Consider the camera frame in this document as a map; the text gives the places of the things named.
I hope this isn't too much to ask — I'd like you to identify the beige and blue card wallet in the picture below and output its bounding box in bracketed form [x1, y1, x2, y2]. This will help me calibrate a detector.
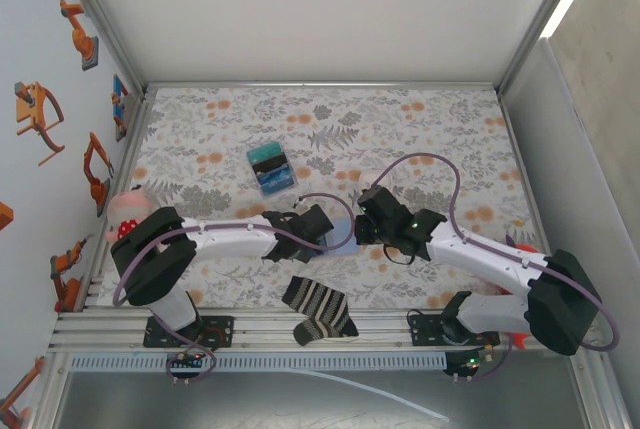
[310, 218, 360, 264]

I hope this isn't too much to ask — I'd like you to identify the clear acrylic card stand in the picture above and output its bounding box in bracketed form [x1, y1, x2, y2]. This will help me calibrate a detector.
[246, 141, 300, 199]

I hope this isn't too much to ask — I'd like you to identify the blue plastic card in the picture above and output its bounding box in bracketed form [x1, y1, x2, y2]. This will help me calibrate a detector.
[257, 167, 297, 196]

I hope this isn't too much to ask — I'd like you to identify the black VIP card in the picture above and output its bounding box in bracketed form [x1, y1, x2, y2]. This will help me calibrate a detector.
[252, 156, 292, 174]

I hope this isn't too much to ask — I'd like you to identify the teal plastic card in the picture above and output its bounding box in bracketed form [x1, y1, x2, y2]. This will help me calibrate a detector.
[247, 142, 287, 163]

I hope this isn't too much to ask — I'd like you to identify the black and beige striped sock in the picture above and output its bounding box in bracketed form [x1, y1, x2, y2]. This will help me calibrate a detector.
[281, 275, 360, 348]

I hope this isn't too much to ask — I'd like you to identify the floral printed tablecloth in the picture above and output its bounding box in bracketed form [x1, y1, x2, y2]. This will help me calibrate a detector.
[97, 86, 551, 310]

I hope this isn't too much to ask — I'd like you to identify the red plush monster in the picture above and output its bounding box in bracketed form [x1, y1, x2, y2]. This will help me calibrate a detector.
[499, 234, 544, 350]

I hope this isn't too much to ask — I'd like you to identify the small circuit board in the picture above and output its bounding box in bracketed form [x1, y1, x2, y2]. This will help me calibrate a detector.
[168, 352, 205, 371]
[443, 348, 496, 381]

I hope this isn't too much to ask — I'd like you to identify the thin white plastic tube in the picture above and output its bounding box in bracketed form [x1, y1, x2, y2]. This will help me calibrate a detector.
[279, 367, 451, 423]

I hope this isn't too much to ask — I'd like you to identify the pink plush doll polka dress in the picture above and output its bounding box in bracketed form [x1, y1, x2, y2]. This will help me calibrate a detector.
[103, 186, 154, 245]

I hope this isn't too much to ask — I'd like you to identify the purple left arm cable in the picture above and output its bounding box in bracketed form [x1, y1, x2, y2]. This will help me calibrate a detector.
[113, 192, 357, 386]

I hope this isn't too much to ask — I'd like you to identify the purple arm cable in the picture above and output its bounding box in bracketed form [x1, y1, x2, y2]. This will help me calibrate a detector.
[113, 192, 357, 386]
[370, 151, 621, 384]

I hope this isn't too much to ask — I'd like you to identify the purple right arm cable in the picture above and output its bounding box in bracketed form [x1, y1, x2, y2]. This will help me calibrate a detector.
[370, 151, 621, 384]

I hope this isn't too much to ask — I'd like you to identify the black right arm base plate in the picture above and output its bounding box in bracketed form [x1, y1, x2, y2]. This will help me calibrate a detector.
[409, 309, 501, 349]

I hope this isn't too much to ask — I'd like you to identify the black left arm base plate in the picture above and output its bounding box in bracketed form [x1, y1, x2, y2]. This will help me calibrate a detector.
[143, 316, 235, 349]

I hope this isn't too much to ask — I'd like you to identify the white slotted cable duct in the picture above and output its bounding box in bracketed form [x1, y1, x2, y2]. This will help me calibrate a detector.
[68, 352, 447, 373]

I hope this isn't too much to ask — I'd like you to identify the aluminium extrusion frame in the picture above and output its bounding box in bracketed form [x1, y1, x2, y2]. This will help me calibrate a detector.
[47, 0, 631, 429]

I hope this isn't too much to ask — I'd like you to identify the blue and orange wall sticker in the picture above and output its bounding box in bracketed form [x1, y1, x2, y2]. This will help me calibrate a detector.
[110, 73, 132, 143]

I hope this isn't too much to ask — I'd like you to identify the orange claw machine wall sticker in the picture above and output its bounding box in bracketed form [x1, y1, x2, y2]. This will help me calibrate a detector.
[13, 81, 66, 166]

